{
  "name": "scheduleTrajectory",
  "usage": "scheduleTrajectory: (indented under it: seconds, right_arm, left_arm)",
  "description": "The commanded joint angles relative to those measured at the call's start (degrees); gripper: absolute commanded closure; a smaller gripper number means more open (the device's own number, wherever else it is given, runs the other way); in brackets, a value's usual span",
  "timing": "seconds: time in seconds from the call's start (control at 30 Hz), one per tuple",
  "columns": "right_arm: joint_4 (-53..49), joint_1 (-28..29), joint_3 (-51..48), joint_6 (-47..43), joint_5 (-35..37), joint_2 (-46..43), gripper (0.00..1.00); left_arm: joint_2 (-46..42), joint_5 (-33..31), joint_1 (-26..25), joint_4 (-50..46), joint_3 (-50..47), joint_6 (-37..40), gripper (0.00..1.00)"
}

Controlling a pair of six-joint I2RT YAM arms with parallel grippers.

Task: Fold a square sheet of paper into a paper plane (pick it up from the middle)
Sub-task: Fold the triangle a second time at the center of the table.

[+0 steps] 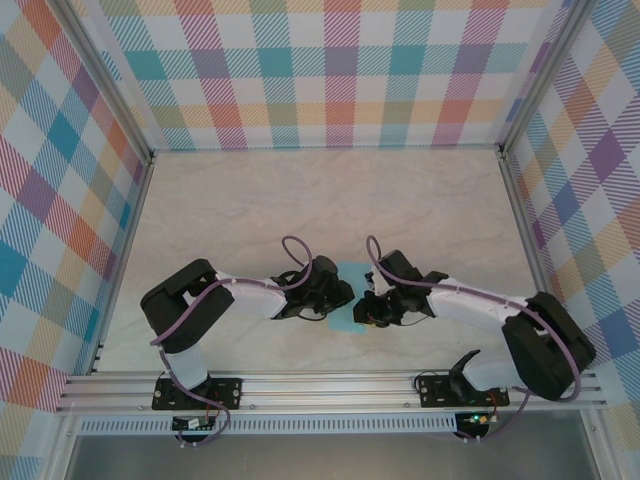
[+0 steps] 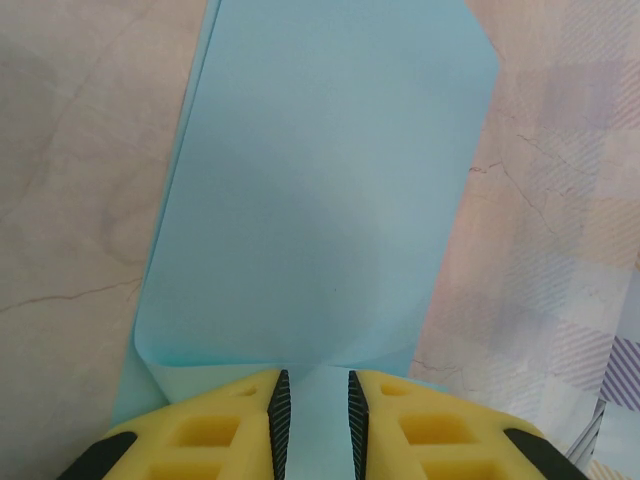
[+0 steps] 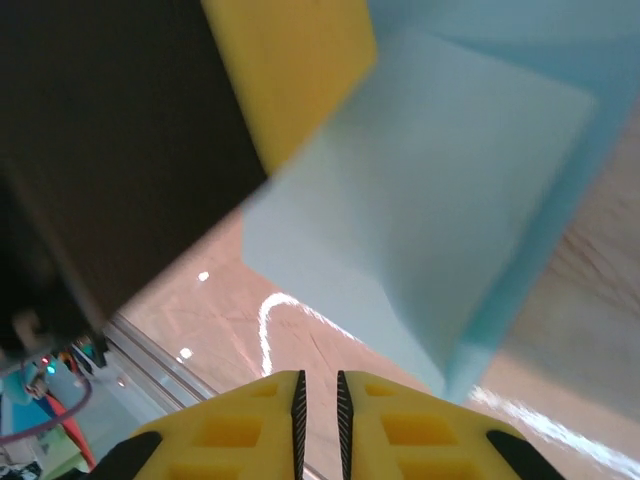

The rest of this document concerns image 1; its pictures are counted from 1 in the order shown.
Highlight light blue paper sheet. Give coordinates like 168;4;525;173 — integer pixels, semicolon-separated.
327;259;370;338

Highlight grey metal sheet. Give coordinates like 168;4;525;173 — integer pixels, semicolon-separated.
67;433;599;480

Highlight aluminium mounting rail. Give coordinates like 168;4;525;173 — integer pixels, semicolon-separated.
54;370;609;415

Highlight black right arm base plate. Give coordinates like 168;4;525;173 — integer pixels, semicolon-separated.
418;373;510;409

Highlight perforated metal cable duct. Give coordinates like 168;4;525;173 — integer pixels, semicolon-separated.
78;418;459;435

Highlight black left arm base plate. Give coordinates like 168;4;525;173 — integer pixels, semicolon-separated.
152;378;244;411

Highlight aluminium side rail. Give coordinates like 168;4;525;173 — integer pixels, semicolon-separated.
498;149;574;371
88;155;157;375

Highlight aluminium frame post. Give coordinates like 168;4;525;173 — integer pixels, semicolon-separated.
47;414;84;480
497;0;590;160
62;0;156;166
579;409;617;480

